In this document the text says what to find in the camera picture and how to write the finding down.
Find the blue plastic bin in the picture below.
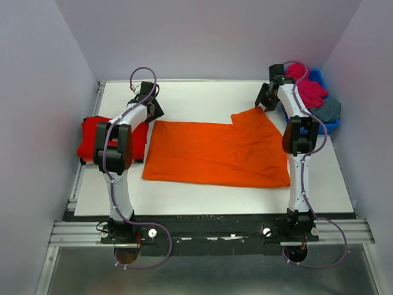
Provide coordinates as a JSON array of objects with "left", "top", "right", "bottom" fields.
[{"left": 298, "top": 68, "right": 341, "bottom": 134}]

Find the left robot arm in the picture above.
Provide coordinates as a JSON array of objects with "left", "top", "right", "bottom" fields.
[{"left": 93, "top": 81, "right": 164, "bottom": 243}]

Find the magenta crumpled t shirt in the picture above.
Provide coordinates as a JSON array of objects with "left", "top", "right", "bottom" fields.
[{"left": 286, "top": 62, "right": 329, "bottom": 109}]

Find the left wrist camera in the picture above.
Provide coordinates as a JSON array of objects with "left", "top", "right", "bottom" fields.
[{"left": 130, "top": 83, "right": 142, "bottom": 95}]

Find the red folded t shirt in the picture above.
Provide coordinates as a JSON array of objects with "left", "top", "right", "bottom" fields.
[{"left": 77, "top": 116, "right": 149, "bottom": 163}]

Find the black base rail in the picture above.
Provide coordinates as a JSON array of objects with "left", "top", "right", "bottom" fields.
[{"left": 100, "top": 211, "right": 320, "bottom": 258}]

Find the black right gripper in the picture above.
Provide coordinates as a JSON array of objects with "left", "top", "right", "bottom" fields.
[{"left": 254, "top": 83, "right": 279, "bottom": 113}]

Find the aluminium frame rail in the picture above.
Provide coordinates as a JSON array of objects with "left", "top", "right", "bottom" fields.
[{"left": 49, "top": 219, "right": 375, "bottom": 248}]

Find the grey crumpled t shirt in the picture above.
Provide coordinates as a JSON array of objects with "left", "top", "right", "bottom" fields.
[{"left": 309, "top": 97, "right": 341, "bottom": 123}]

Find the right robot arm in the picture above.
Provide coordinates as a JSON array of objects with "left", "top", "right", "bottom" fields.
[{"left": 255, "top": 64, "right": 319, "bottom": 241}]

